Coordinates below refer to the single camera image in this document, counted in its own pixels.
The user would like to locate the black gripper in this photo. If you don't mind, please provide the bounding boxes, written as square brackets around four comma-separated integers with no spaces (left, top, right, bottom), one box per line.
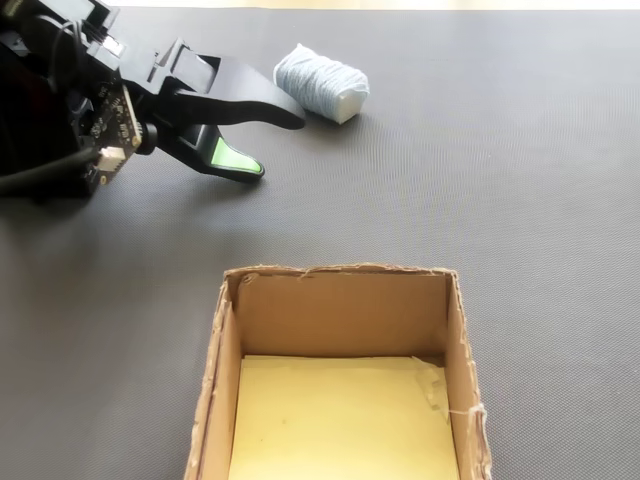
[74,0,307,185]

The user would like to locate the block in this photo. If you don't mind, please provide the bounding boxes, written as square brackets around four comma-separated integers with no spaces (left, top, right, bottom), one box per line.
[272,42,371,125]

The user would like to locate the brown cardboard box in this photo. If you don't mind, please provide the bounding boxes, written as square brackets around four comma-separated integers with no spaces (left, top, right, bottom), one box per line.
[182,263,494,480]

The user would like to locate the dark grey table mat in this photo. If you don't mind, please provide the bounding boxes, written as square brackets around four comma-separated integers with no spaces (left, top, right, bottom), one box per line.
[0,5,640,480]

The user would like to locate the yellow paper sheet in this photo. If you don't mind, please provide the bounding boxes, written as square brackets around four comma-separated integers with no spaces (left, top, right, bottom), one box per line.
[227,353,460,480]

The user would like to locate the black camera circuit board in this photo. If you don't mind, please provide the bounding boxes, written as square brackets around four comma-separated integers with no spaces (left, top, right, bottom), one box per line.
[74,82,147,189]

